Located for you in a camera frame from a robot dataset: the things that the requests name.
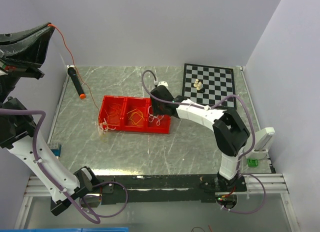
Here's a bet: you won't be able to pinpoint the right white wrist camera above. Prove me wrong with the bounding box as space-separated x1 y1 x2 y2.
157 81 169 89

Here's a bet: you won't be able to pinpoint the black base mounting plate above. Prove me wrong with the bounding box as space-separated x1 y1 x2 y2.
90 174 247 205

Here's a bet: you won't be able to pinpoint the white grey stand device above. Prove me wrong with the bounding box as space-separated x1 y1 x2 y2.
245 127 276 160

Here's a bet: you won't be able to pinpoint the green toy block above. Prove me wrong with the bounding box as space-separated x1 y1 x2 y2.
247 158 259 168

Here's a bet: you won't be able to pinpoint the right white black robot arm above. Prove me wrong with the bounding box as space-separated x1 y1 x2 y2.
150 85 250 192

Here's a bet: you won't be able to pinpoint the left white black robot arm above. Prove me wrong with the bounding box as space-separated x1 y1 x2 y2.
0 22 99 216

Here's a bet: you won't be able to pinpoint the cream chess piece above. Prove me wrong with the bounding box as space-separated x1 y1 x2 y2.
193 79 200 88
196 82 202 91

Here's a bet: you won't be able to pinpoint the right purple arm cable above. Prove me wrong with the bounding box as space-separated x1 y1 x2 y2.
141 69 256 178

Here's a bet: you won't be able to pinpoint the blue plastic bin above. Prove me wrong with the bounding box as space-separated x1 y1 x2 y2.
0 227 129 232

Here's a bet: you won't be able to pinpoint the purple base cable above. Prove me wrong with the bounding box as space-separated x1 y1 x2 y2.
78 181 129 220
216 173 267 215

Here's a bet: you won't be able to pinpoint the black microphone orange end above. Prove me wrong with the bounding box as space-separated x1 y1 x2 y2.
67 67 86 100

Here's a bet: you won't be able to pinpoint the red three-compartment tray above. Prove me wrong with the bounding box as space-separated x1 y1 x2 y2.
98 95 171 134

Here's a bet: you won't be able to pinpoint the yellow wire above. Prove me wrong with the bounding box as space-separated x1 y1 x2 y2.
126 108 146 128

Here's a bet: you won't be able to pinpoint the black grey chessboard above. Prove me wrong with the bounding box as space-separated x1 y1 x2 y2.
182 63 236 106

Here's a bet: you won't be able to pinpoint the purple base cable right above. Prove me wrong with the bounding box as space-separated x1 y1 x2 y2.
216 173 267 215

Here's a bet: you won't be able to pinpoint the blue white toy blocks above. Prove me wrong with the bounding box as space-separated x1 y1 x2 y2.
48 142 62 160

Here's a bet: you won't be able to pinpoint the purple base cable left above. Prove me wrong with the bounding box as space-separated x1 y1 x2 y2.
78 181 129 220

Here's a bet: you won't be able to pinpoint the aluminium rail frame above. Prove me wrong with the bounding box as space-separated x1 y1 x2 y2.
24 173 289 197

